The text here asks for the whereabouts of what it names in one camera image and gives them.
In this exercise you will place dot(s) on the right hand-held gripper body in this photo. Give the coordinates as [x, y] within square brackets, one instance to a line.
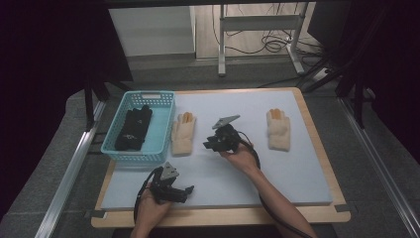
[228, 137]

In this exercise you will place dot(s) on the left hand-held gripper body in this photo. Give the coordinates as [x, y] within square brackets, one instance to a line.
[166, 185]

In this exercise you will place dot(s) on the beige fluffy glove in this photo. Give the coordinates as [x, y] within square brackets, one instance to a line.
[279, 130]
[183, 135]

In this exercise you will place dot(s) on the light blue plastic basket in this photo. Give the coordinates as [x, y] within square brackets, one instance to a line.
[161, 132]

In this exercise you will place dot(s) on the black glove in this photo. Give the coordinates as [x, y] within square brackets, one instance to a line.
[134, 128]

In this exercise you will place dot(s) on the person's right hand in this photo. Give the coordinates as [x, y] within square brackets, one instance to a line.
[242, 158]

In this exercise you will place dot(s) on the person's left hand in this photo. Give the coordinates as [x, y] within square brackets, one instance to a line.
[152, 210]

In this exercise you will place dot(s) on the pale blue foam mat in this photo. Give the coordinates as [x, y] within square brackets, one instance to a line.
[231, 105]

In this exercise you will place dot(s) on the wooden table board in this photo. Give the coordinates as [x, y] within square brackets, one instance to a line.
[231, 216]

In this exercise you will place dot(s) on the black tape piece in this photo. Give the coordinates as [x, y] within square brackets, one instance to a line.
[342, 208]
[96, 214]

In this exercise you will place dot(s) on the white power strip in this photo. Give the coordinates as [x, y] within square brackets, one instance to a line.
[321, 74]

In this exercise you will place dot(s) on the black stand legs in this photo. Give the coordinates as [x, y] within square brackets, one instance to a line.
[95, 95]
[358, 99]

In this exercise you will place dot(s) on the white metal stand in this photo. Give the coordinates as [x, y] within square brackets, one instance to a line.
[257, 23]

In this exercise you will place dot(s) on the white cabinet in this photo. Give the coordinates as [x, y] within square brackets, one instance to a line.
[152, 29]

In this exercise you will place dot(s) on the black curtain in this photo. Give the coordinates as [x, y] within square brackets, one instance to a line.
[43, 82]
[389, 72]

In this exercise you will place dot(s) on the aluminium rail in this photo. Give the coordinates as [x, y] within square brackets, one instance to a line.
[69, 172]
[383, 172]

